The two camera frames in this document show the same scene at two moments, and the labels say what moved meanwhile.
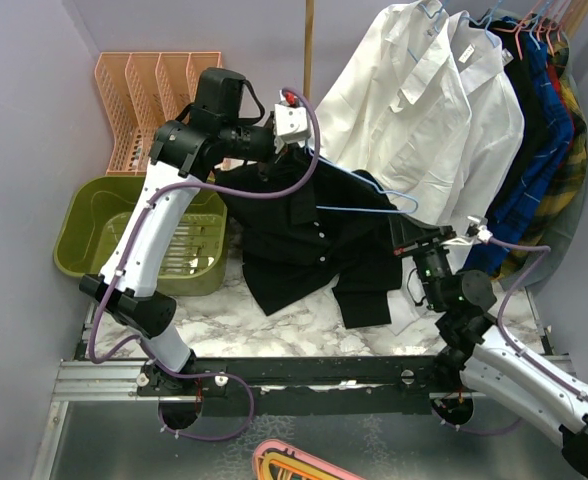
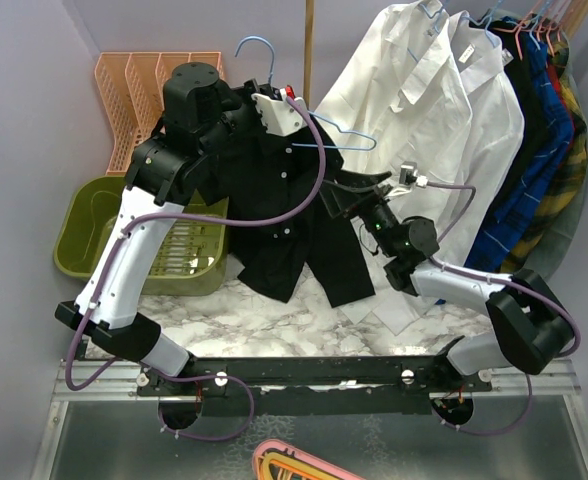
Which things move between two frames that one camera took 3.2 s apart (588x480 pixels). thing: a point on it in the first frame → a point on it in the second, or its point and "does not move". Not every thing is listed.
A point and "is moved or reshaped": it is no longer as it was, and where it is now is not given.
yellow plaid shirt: (559, 198) does not move
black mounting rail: (310, 385) does not move
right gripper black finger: (406, 232) → (362, 179)
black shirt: (306, 225) is moved or reshaped
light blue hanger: (369, 183) is moved or reshaped
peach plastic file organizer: (144, 90) does not move
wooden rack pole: (309, 47) does not move
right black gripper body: (431, 260) → (375, 211)
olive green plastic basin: (95, 213) does not move
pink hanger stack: (276, 459) does not move
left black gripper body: (269, 164) → (245, 119)
